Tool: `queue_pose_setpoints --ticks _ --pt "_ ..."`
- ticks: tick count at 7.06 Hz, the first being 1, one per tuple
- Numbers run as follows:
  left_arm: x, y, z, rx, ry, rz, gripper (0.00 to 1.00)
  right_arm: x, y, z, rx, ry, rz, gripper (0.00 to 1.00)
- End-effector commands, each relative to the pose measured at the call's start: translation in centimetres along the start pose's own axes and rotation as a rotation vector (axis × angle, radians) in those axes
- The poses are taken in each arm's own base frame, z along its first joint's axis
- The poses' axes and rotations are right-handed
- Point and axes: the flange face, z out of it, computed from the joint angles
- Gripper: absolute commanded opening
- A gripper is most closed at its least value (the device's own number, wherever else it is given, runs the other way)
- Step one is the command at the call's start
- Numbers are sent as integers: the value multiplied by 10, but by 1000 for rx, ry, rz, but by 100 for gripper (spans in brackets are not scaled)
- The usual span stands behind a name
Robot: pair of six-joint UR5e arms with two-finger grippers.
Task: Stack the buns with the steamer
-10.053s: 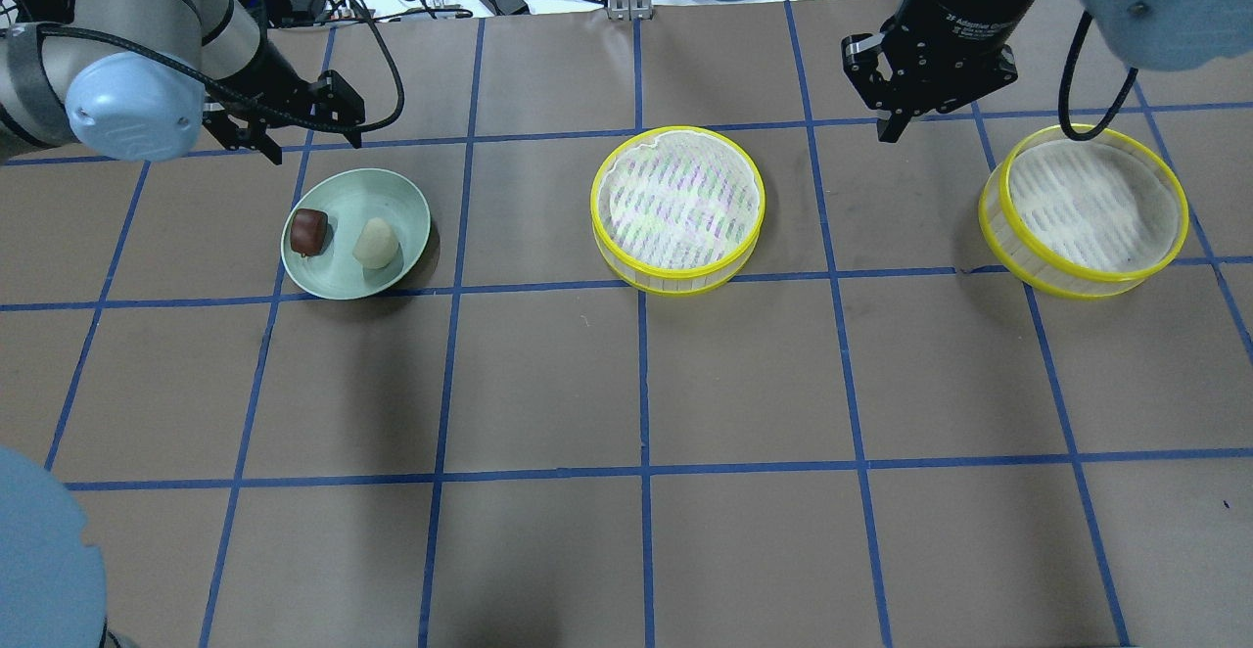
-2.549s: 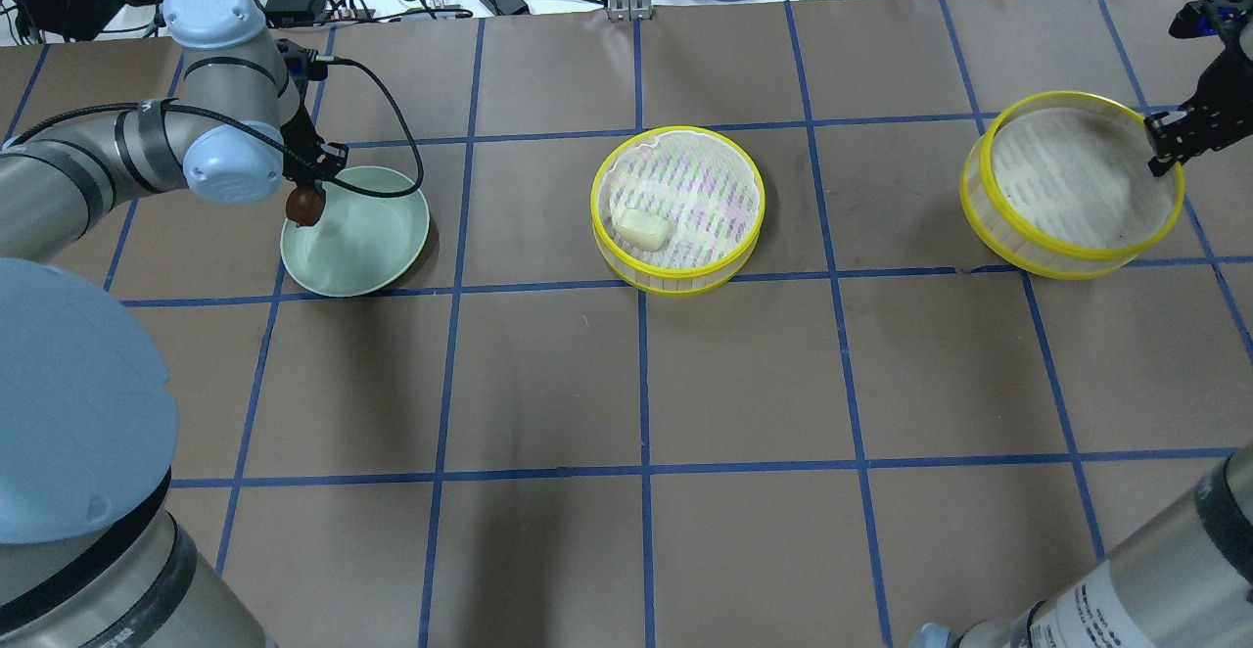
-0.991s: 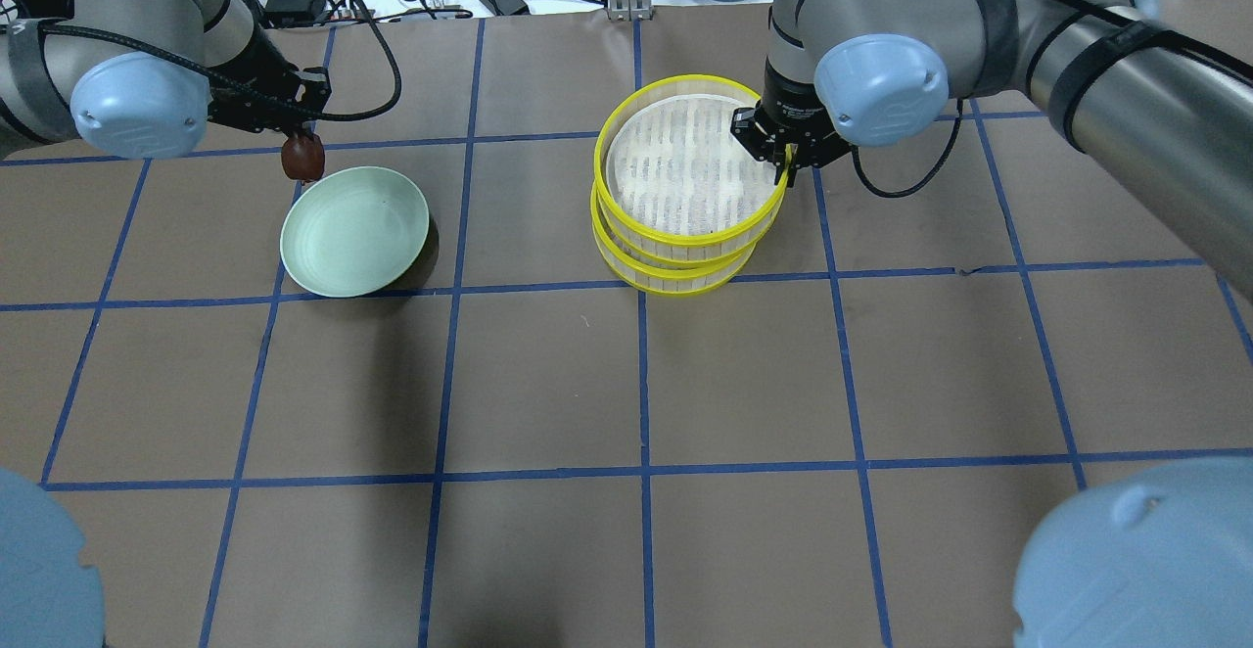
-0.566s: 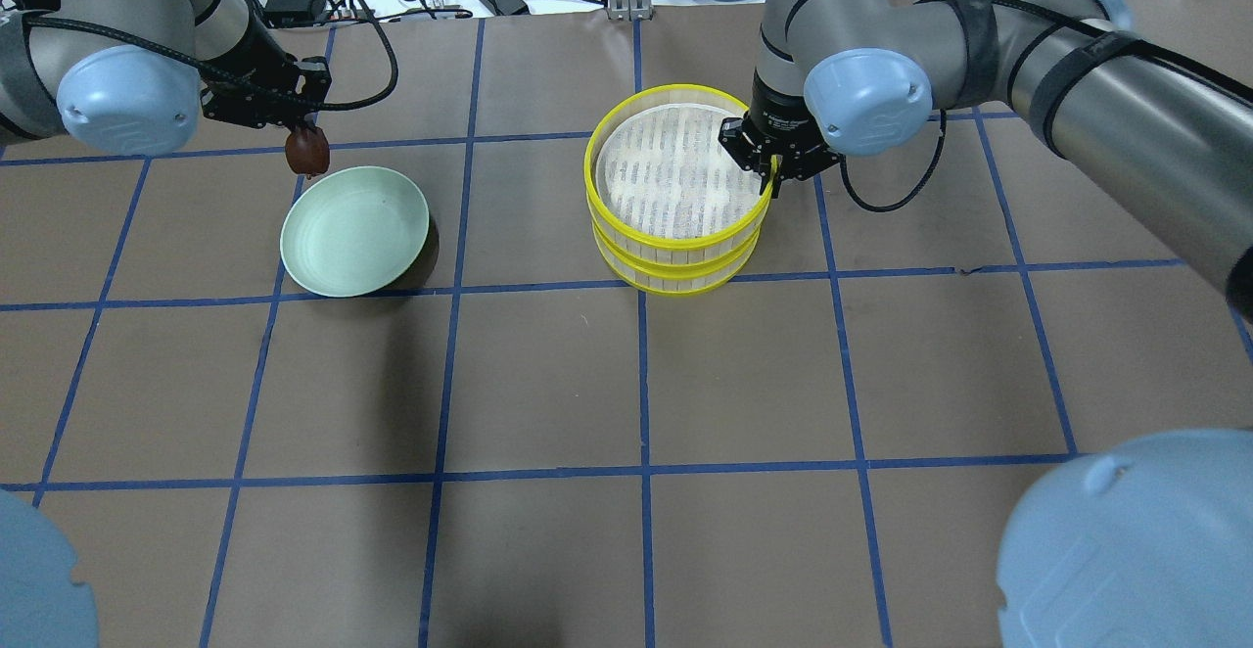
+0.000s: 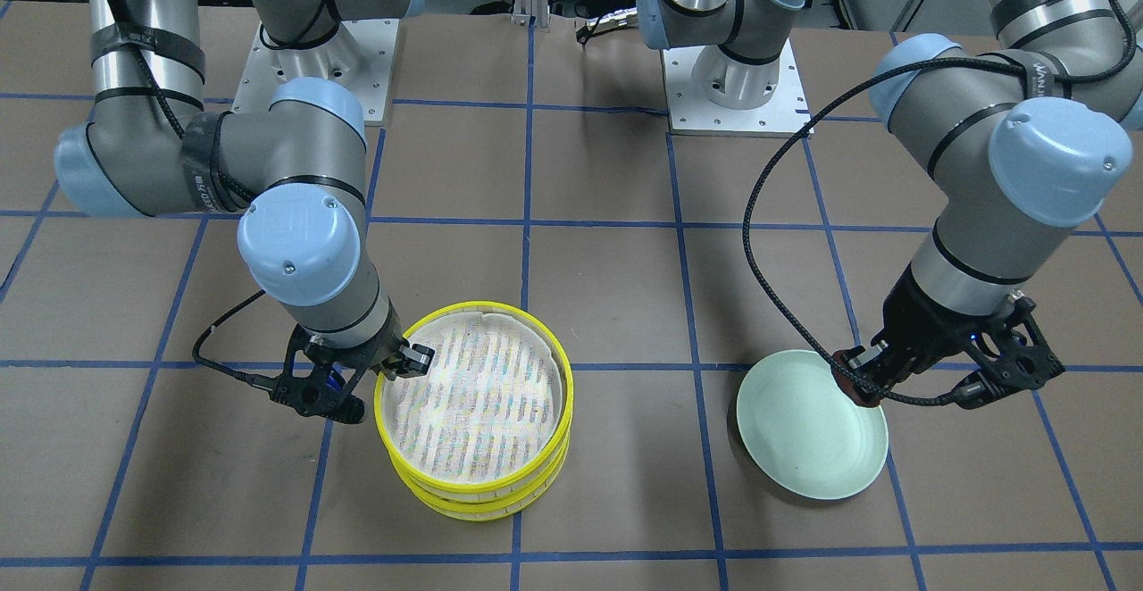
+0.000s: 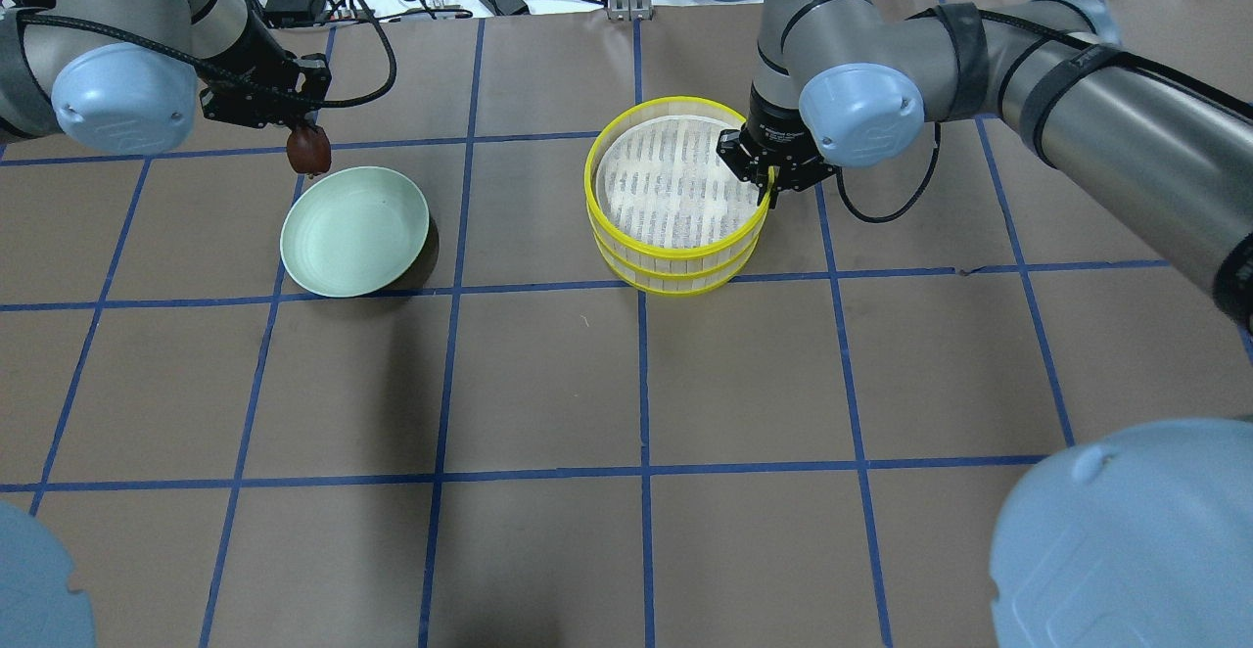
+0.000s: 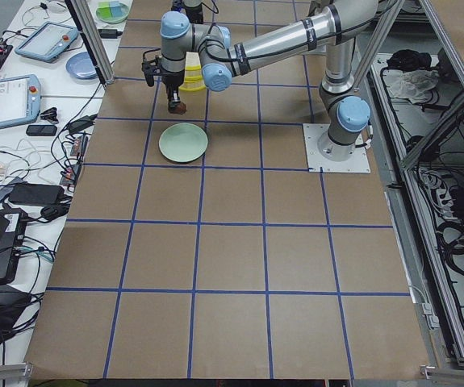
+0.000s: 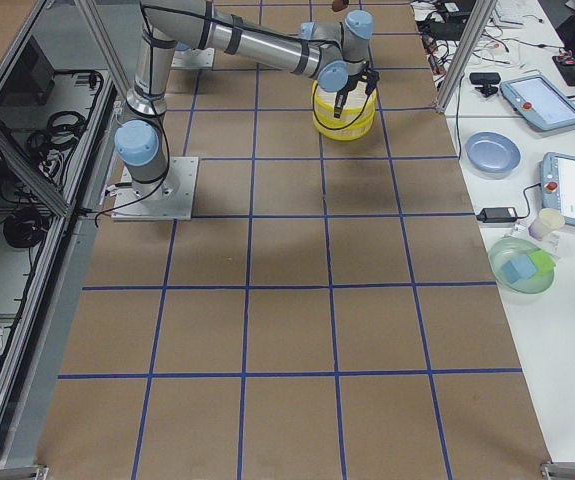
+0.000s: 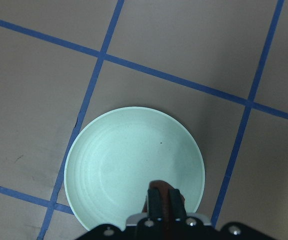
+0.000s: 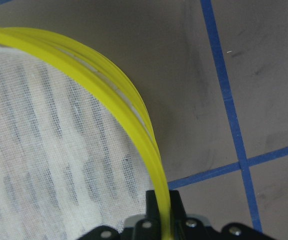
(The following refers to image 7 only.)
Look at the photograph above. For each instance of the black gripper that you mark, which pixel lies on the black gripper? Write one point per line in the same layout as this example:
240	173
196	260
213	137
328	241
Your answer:
170	81

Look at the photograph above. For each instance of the black power brick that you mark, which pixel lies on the black power brick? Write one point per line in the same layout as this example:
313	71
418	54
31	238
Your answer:
35	194

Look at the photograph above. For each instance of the yellow steamer basket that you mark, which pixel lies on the yellow steamer basket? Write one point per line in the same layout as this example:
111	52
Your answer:
193	67
193	84

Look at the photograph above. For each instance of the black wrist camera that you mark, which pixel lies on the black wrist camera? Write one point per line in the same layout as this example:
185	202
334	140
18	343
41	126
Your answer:
152	70

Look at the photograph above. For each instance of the near teach pendant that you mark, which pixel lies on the near teach pendant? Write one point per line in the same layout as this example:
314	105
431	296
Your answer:
20	99

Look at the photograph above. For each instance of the light green plate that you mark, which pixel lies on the light green plate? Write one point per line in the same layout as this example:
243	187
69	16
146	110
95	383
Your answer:
183	142

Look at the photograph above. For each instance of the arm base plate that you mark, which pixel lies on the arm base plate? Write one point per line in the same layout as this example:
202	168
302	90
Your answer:
324	156

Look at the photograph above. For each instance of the black phone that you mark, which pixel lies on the black phone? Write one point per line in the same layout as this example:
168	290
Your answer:
41	130

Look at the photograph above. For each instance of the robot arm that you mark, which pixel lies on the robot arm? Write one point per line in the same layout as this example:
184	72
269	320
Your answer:
335	28

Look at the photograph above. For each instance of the blue plate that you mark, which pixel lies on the blue plate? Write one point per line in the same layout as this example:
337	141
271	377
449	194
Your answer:
80	66

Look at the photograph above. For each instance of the green plate with blocks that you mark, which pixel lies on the green plate with blocks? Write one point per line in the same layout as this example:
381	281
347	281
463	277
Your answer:
112	12

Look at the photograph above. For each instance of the crumpled white cloth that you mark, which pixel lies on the crumpled white cloth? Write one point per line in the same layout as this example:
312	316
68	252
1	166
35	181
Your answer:
415	86

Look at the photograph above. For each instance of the aluminium frame post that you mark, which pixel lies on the aluminium frame post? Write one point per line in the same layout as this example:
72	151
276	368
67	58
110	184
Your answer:
85	24

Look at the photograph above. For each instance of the far teach pendant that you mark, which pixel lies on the far teach pendant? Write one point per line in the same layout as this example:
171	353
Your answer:
48	42

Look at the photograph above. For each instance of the teach pendant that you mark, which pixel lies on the teach pendant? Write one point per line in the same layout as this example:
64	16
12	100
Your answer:
20	99
48	42

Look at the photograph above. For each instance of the black power adapter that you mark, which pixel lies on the black power adapter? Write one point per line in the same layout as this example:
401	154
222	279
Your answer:
109	33

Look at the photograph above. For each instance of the brown bun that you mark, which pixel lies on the brown bun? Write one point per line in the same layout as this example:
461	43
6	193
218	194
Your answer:
177	108

